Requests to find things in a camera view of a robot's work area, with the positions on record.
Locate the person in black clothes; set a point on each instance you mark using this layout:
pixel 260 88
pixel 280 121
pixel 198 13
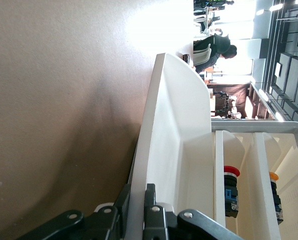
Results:
pixel 219 45

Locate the yellow push button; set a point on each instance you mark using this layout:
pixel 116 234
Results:
pixel 276 200

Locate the red push button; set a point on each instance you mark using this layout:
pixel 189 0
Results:
pixel 231 190

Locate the white drawer with yellow button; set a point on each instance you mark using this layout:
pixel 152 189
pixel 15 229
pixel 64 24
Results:
pixel 260 175

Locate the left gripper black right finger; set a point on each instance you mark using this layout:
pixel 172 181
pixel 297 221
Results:
pixel 150 220

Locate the white chair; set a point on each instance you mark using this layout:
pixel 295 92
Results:
pixel 201 56

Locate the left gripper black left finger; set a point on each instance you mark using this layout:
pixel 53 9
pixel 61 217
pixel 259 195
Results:
pixel 121 215

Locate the small black striped component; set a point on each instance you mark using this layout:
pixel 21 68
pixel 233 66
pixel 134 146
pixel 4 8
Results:
pixel 186 58

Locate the white drawer with red button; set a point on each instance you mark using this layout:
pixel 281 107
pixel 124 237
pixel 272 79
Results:
pixel 220 162

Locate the white drawer cabinet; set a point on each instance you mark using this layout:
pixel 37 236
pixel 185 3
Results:
pixel 264 126

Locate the white drawer with green button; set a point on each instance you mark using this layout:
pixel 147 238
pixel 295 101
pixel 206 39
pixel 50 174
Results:
pixel 168 125

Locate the brown background table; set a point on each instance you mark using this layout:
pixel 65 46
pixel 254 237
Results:
pixel 241 100

